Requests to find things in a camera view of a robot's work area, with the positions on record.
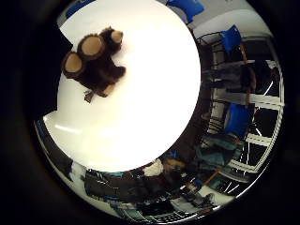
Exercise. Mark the brown teddy bear plush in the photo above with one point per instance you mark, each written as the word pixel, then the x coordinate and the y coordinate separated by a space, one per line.
pixel 93 62

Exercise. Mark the black container box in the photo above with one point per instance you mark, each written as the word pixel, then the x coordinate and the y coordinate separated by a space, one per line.
pixel 47 72

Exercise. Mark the white bag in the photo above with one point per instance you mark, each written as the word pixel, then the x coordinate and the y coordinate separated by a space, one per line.
pixel 154 168

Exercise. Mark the tan furry bundle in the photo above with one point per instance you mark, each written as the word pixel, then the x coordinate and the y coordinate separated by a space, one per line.
pixel 175 164

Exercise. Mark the white drawer cabinet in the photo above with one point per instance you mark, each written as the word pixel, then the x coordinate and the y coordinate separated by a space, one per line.
pixel 218 112

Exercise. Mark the light blue jacket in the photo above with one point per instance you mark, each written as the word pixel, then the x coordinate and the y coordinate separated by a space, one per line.
pixel 215 153

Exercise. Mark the black jacket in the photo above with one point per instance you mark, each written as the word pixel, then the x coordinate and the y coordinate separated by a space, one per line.
pixel 125 187

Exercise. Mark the blue chair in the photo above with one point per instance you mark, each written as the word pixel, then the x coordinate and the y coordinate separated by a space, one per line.
pixel 231 37
pixel 187 7
pixel 75 7
pixel 237 120

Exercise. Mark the wooden stick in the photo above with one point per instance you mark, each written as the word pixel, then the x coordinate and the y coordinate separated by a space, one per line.
pixel 214 176

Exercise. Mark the black laptop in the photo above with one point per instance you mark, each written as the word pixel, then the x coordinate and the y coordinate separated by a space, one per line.
pixel 156 207

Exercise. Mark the seated person in grey shirt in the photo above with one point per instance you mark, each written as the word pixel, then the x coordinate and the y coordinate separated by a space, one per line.
pixel 200 200

